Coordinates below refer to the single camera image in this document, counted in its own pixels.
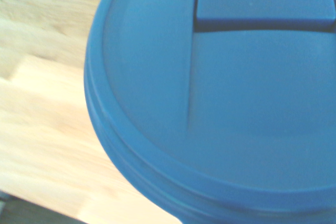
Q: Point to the clear pitcher with blue lid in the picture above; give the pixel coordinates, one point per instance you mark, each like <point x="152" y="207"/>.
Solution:
<point x="223" y="90"/>

